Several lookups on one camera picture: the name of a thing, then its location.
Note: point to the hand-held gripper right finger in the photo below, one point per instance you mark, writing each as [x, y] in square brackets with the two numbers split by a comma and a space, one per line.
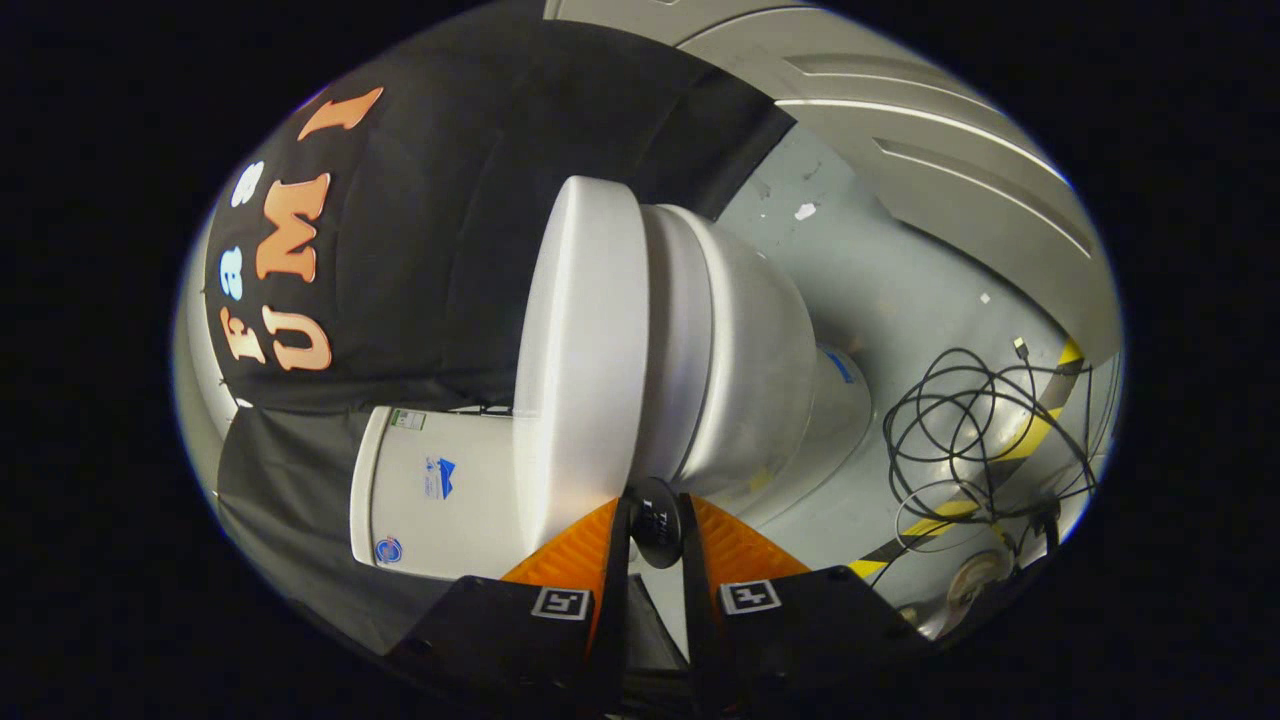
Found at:
[695, 600]

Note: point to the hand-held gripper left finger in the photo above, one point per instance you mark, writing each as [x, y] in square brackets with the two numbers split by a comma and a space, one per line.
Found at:
[618, 600]

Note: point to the black round lid knob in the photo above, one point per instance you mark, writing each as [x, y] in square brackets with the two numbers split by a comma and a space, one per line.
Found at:
[657, 525]

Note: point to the white toilet lid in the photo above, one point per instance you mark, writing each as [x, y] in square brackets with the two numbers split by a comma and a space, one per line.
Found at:
[585, 340]

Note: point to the white toilet bowl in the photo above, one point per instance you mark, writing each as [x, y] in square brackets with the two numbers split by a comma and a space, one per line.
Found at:
[760, 370]

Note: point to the white toilet seat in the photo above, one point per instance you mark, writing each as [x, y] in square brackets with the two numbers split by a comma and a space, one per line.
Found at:
[675, 340]

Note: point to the round pale disc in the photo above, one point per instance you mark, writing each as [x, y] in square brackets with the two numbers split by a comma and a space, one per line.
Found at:
[975, 580]

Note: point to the yellow black floor tape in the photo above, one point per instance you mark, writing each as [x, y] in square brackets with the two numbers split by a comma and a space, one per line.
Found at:
[1035, 430]

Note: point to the white panelled cabinet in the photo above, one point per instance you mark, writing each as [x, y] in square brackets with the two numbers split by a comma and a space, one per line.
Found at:
[930, 130]

